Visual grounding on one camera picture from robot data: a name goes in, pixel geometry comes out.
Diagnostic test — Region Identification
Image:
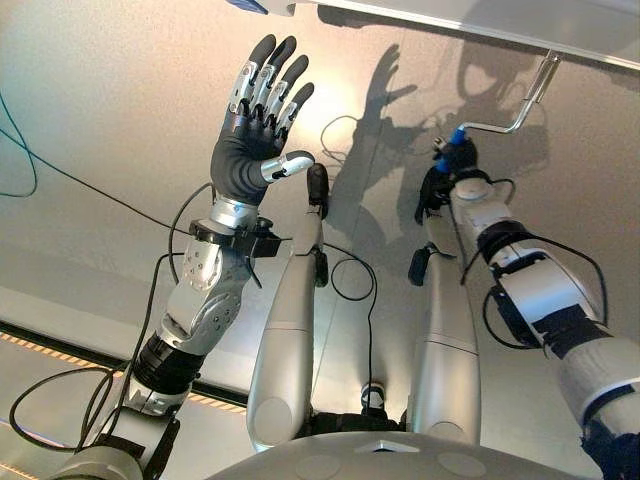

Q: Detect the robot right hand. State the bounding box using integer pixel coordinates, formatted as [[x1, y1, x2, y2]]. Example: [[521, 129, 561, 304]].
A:
[[430, 133, 480, 177]]

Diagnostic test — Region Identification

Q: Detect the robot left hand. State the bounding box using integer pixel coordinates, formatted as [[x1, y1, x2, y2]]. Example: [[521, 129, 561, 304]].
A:
[[209, 33, 317, 207]]

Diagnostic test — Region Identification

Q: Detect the metal bed crank blue grip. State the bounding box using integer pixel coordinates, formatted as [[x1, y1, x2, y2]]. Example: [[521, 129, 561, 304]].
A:
[[433, 48, 562, 174]]

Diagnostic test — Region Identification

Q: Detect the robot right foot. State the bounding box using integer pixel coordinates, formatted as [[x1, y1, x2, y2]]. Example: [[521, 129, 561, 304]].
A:
[[414, 168, 454, 226]]

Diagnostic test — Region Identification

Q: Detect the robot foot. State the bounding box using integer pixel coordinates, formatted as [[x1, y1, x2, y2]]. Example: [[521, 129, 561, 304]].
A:
[[414, 168, 454, 226], [305, 163, 331, 220]]

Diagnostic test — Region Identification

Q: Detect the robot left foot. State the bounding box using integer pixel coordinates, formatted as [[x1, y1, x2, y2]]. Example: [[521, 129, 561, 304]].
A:
[[305, 163, 331, 220]]

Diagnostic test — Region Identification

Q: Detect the robot right leg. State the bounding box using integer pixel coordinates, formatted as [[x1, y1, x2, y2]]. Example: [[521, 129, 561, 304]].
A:
[[405, 214, 482, 447]]

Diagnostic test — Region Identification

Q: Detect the robot leg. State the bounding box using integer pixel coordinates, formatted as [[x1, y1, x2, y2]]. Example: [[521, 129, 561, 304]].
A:
[[405, 214, 482, 447], [246, 207, 327, 454]]

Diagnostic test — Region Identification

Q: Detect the robot left leg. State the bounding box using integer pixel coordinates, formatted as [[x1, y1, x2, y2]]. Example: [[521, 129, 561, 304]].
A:
[[246, 207, 327, 454]]

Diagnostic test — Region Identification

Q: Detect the black yellow floor strip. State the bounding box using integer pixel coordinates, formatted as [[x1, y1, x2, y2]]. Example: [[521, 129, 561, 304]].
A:
[[0, 321, 249, 414]]

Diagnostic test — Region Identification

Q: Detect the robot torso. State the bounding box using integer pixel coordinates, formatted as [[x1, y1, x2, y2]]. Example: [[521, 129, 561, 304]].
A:
[[207, 382, 604, 480]]

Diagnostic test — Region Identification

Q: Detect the black left wrist camera clamp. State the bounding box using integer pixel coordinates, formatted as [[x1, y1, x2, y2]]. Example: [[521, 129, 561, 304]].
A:
[[188, 216, 282, 261]]

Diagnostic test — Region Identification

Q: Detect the black wrist camera clamp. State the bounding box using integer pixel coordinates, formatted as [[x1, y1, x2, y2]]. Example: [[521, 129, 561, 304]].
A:
[[475, 221, 549, 274], [188, 216, 282, 261]]

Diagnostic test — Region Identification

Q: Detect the black right wrist camera clamp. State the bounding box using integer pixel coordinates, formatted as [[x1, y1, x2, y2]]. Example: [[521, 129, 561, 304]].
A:
[[475, 221, 549, 274]]

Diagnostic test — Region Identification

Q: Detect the hospital bed frame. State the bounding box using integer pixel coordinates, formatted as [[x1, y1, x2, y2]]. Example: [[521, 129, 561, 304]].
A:
[[224, 0, 640, 71]]

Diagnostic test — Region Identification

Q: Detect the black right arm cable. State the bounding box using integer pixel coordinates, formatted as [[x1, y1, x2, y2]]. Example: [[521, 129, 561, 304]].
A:
[[458, 175, 610, 351]]

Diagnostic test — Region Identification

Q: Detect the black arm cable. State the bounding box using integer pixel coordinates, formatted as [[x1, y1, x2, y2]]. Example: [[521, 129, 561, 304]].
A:
[[8, 181, 216, 452], [458, 175, 610, 351]]

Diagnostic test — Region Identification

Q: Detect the long black floor cable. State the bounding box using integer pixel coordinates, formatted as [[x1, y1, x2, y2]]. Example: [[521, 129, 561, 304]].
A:
[[0, 127, 379, 401]]

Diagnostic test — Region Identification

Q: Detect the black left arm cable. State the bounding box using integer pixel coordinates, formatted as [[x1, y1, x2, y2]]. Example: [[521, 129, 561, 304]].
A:
[[8, 181, 216, 452]]

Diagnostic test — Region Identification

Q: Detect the blue cable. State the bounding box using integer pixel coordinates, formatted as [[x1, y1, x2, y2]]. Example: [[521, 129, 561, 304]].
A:
[[0, 89, 39, 199]]

